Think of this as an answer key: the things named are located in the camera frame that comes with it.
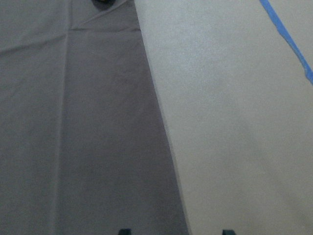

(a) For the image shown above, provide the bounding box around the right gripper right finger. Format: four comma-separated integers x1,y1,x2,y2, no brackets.
222,230,234,235

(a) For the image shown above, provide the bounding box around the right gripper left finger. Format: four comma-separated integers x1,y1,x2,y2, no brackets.
118,229,132,235

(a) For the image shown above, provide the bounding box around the brown t-shirt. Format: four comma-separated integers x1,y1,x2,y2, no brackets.
0,0,188,235

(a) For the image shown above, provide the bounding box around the brown paper table cover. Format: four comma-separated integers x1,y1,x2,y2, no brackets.
135,0,313,235

